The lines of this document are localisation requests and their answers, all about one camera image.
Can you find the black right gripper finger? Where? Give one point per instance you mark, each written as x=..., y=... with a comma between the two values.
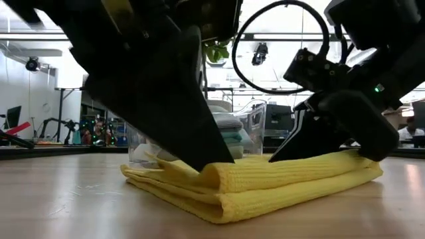
x=358, y=126

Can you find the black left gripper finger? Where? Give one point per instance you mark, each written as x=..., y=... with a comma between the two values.
x=166, y=106

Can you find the gray microfiber towel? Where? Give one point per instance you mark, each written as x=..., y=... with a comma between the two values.
x=229, y=123

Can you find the teal microfiber towel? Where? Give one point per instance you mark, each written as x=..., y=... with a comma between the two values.
x=232, y=136

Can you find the green microfiber towel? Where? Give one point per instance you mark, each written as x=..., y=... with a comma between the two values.
x=236, y=151

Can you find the light blue smooth towel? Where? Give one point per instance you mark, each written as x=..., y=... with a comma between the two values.
x=247, y=137

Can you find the clear plastic bin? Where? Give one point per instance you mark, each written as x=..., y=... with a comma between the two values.
x=255, y=126

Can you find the yellow microfiber towel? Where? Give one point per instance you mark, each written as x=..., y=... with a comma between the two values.
x=265, y=186

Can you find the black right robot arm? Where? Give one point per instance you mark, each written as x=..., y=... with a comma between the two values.
x=382, y=20

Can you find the black background robot arm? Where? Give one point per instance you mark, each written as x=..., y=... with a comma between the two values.
x=56, y=124

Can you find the person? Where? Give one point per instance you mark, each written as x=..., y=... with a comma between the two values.
x=410, y=131
x=98, y=132

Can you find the dark screen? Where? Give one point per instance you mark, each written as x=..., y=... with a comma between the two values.
x=419, y=114

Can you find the green leafy small tree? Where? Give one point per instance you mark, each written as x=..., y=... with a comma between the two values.
x=217, y=53

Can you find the black background equipment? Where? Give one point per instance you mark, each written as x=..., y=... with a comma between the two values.
x=279, y=123

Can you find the black shelf rack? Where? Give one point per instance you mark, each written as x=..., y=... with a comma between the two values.
x=61, y=109

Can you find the black monitor on stand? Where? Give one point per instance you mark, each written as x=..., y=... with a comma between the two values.
x=13, y=116

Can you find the red flat object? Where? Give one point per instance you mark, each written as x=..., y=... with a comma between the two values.
x=21, y=127

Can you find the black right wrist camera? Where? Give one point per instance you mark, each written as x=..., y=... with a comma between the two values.
x=315, y=71

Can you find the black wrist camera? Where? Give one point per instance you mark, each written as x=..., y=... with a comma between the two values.
x=315, y=71
x=216, y=16

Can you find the black wall camera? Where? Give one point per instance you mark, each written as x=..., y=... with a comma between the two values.
x=32, y=64

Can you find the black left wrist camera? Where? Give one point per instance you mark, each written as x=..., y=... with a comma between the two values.
x=216, y=16

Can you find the black ceiling camera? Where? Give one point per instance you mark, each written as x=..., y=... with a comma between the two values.
x=260, y=54

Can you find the black metal table frame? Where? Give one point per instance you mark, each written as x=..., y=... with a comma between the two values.
x=50, y=151

